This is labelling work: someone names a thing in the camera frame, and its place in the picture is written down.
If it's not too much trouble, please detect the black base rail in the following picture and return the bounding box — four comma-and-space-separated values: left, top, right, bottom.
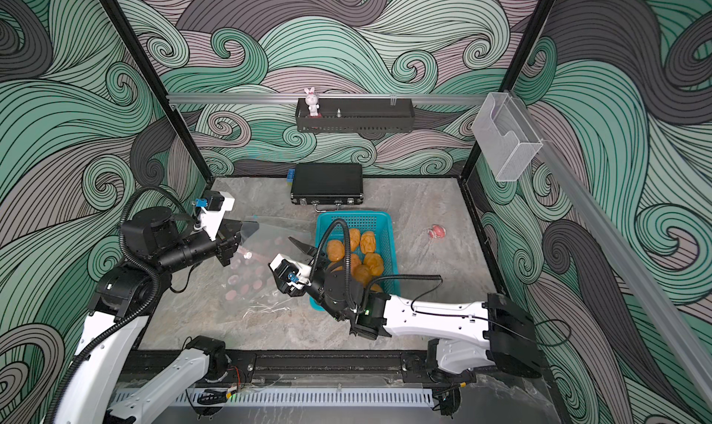
119, 348, 479, 378

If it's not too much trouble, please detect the clear acrylic wall holder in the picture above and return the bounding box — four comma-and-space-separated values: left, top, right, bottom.
472, 92, 543, 182

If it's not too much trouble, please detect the white slotted cable duct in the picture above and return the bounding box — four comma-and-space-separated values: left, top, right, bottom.
172, 387, 435, 408

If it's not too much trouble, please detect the black wall shelf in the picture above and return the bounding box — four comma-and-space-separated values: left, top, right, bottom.
295, 98, 415, 134

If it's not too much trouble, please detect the teal plastic basket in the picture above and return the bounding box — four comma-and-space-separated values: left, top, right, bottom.
315, 211, 401, 305

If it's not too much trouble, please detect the white pink bunny figurine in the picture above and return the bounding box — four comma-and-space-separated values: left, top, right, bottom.
304, 87, 322, 117

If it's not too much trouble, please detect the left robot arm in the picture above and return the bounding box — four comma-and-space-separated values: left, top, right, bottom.
44, 186, 260, 423

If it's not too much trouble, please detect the pink small toy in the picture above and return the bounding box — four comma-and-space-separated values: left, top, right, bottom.
428, 225, 447, 239

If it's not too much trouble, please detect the black aluminium case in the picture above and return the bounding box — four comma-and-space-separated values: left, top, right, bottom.
290, 163, 365, 206

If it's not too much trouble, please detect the clear pink-zipper bag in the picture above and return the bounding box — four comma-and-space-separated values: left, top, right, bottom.
224, 216, 314, 310

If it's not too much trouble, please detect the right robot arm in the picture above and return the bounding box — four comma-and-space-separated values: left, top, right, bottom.
269, 241, 543, 379

